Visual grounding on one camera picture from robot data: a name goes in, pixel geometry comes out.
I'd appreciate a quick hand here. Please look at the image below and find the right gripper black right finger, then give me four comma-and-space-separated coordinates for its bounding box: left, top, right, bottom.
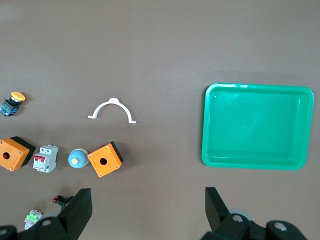
199, 186, 308, 240

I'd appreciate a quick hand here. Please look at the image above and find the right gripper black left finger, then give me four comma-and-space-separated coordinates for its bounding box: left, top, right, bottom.
0, 188, 93, 240

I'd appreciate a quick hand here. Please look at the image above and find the grey white small part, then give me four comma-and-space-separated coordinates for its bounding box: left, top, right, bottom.
32, 144, 60, 174

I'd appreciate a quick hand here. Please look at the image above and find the green white push button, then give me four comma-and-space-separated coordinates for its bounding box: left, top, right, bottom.
24, 208, 43, 230

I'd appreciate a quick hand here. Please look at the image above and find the blue dome buzzer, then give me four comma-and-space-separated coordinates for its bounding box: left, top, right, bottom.
67, 147, 90, 169

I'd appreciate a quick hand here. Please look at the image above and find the green plastic tray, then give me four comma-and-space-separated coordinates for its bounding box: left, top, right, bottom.
201, 82, 315, 171

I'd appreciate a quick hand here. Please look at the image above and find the small white pipe clamp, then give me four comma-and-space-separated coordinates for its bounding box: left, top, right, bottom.
87, 97, 137, 125

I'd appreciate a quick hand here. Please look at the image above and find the yellow mushroom push button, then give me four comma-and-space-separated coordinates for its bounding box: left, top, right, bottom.
0, 91, 27, 118

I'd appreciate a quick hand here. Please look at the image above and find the brown table mat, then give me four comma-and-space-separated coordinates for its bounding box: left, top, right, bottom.
0, 0, 320, 240

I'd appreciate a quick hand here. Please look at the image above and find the black red small switch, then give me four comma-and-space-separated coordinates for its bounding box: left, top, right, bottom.
51, 195, 75, 209

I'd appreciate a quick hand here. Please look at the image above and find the orange button enclosure box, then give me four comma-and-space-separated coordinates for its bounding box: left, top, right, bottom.
87, 141, 124, 178
0, 136, 37, 172

